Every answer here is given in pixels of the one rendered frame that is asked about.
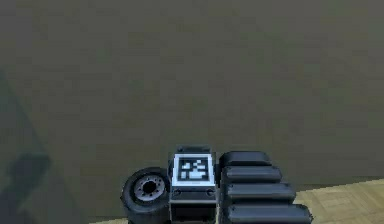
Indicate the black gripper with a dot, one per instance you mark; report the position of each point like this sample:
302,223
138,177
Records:
146,190

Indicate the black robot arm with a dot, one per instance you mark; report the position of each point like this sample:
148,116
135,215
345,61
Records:
253,191

